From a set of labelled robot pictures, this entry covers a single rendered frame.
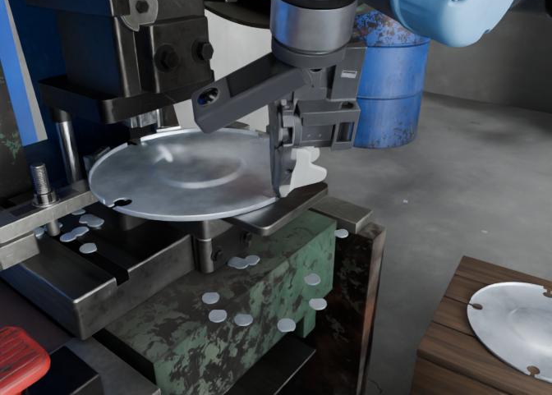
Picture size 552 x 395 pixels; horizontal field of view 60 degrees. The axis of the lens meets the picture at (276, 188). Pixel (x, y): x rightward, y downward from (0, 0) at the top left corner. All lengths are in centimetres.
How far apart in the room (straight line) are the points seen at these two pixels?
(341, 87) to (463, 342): 71
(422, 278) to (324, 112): 138
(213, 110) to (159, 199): 18
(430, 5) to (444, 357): 80
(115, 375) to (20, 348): 15
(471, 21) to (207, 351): 49
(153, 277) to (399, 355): 99
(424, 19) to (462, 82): 366
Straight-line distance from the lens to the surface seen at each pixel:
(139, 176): 67
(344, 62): 47
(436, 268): 188
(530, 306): 122
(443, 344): 106
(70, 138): 76
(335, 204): 87
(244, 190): 61
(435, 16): 33
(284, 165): 50
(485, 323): 113
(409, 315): 165
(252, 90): 46
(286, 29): 43
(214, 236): 66
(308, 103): 49
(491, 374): 104
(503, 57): 388
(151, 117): 74
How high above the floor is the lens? 106
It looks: 27 degrees down
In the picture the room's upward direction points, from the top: straight up
